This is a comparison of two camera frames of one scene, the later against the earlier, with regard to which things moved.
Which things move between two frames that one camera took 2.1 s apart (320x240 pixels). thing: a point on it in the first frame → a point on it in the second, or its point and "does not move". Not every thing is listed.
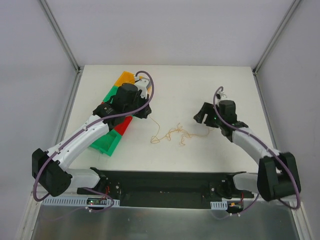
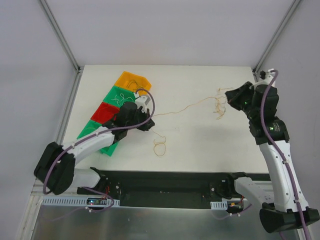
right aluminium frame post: x=259 y=64 does not move
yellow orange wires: x=156 y=139 → x=159 y=147
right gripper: x=206 y=116 → x=240 y=95
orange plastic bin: x=128 y=77 does not move
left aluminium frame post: x=79 y=69 does not move
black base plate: x=166 y=189 does not move
